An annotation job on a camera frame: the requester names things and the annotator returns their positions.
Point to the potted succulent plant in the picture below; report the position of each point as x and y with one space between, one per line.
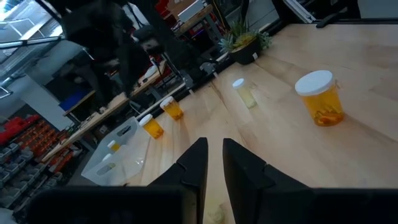
244 43

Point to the shelf of red storage bins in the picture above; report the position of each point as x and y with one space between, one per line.
18 127

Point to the silver aluminium extrusion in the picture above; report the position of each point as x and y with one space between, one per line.
298 11

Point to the wooden workbench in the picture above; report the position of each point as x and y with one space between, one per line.
102 109

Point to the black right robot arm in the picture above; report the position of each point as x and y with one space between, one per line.
174 53

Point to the clear plastic bin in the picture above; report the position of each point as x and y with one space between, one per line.
124 161

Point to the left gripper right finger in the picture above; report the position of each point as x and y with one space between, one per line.
245 180

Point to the blue crate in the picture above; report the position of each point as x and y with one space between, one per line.
73 100

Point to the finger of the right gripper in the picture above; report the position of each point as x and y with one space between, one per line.
104 84
133 68

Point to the orange pill bottle white cap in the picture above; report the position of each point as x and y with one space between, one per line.
153 127
172 109

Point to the rack of grey storage bins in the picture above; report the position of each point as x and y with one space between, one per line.
12 174

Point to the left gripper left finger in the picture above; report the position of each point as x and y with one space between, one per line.
192 168

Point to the large orange pill bottle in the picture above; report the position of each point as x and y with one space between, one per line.
321 102

